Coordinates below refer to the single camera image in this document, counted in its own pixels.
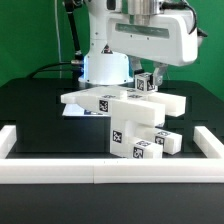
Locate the white chair seat block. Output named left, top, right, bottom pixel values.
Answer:
left=109, top=116, right=158, bottom=158

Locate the black cable bundle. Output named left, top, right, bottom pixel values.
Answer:
left=26, top=0, right=85, bottom=80

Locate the white marker sheet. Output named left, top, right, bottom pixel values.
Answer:
left=62, top=104, right=102, bottom=117

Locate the white chair back frame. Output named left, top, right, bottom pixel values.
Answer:
left=61, top=86, right=186, bottom=127

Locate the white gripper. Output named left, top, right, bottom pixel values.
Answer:
left=107, top=10, right=198, bottom=86

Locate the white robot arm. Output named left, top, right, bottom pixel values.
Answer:
left=80, top=0, right=207, bottom=86

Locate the white thin cable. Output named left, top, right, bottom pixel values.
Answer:
left=54, top=0, right=64, bottom=80

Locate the white tagged cube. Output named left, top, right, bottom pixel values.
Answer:
left=135, top=72, right=157, bottom=93

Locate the white U-shaped border fence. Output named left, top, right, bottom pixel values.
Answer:
left=0, top=125, right=224, bottom=184

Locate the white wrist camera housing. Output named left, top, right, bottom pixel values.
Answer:
left=106, top=0, right=122, bottom=12

